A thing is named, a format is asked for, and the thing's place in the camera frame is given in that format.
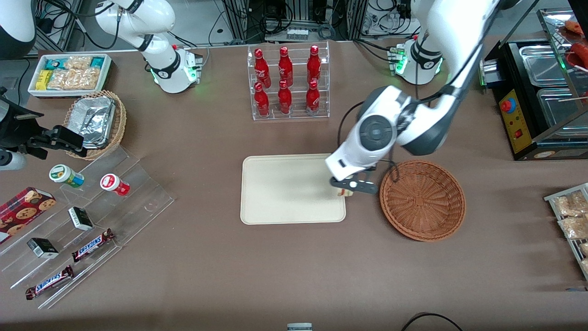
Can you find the small blue object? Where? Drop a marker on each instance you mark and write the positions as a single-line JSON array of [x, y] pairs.
[[576, 289]]

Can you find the small black carton box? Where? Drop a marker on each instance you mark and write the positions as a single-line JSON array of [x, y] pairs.
[[42, 248], [81, 219]]

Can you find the white plastic snack bin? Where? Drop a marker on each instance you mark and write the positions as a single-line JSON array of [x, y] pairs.
[[108, 73]]

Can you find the clear acrylic tiered display stand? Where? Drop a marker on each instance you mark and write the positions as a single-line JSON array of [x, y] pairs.
[[133, 207]]

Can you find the black food warmer appliance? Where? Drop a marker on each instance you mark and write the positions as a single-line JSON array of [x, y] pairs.
[[517, 124]]

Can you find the yellow snack packet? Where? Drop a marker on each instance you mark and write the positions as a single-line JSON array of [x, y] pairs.
[[43, 79]]

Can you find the red emergency stop button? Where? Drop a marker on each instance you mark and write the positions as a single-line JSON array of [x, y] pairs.
[[507, 105]]

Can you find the silver foil wrapped packet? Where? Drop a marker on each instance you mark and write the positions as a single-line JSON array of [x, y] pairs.
[[94, 119]]

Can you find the teal snack packet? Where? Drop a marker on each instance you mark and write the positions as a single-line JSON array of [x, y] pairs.
[[54, 63], [97, 61]]

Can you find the red sausage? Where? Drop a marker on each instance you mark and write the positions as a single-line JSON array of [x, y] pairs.
[[581, 54], [573, 26]]

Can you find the metal equipment rack frame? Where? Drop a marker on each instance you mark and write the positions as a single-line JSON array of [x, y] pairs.
[[239, 27]]

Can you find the clear bag of nut snacks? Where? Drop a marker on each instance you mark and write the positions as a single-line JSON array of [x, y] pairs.
[[585, 266], [574, 227], [569, 204], [584, 249]]

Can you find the tray of packaged snacks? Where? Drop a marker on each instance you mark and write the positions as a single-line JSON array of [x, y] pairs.
[[551, 198]]

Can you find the red cola bottle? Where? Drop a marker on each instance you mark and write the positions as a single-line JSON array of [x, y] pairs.
[[261, 69], [313, 65], [313, 99], [285, 68], [262, 102], [285, 100]]

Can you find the light wicker basket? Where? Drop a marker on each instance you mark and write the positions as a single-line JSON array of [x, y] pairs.
[[119, 124]]

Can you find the stainless steel food pan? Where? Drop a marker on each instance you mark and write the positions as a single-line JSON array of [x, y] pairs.
[[544, 64], [560, 112]]

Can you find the grey power strip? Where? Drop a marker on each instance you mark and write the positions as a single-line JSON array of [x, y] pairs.
[[297, 33]]

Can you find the red lid yogurt cup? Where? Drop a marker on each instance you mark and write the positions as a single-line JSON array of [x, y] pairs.
[[112, 183]]

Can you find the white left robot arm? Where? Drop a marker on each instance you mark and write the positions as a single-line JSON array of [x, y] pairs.
[[441, 27]]

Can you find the grey white capped object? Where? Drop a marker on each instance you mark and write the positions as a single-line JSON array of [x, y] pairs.
[[299, 327]]

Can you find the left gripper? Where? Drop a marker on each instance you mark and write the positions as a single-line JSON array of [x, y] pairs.
[[372, 168]]

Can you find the green lid sunflower cup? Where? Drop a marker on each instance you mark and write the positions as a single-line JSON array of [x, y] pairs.
[[62, 174]]

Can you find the Snickers chocolate bar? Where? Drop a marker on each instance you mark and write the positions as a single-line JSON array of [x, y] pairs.
[[48, 282], [92, 245]]

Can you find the red chocolate chip cookie box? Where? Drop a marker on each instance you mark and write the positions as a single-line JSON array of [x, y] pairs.
[[23, 211]]

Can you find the clear bag of crackers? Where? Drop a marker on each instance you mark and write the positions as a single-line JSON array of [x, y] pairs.
[[78, 62], [87, 79], [62, 80]]

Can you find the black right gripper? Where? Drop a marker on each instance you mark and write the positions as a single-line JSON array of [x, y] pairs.
[[28, 140]]

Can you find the cream rectangular serving tray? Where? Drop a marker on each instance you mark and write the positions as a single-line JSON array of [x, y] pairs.
[[285, 193]]

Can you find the brown round wicker basket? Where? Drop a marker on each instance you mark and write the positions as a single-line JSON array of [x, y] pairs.
[[422, 202]]

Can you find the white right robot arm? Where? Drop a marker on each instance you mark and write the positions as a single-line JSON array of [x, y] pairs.
[[161, 69]]

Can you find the clear acrylic bottle rack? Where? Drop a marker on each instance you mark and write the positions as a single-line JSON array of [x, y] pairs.
[[296, 115]]

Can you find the triangle cut layered sandwich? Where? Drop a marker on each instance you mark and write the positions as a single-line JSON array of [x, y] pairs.
[[344, 192]]

